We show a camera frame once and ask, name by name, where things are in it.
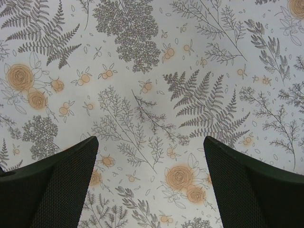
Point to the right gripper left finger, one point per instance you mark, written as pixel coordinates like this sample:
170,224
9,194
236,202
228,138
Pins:
49,193

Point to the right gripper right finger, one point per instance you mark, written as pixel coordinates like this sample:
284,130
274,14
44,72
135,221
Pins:
251,193

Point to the floral table cloth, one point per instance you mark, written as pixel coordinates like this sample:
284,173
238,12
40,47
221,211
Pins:
151,79

